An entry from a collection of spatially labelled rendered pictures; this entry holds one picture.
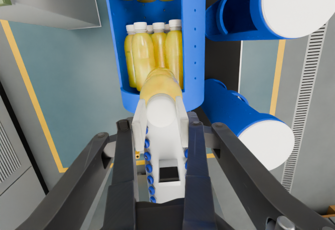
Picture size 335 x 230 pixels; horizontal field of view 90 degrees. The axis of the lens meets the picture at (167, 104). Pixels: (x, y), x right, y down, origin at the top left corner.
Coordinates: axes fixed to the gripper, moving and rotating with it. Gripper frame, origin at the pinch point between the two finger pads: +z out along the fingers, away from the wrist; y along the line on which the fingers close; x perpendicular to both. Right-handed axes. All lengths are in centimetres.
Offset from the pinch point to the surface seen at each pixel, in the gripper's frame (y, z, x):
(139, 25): -4.9, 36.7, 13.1
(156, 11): 0, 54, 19
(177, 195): 4, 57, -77
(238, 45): 68, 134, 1
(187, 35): 7.4, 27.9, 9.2
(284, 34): 45, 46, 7
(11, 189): -151, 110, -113
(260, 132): 41, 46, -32
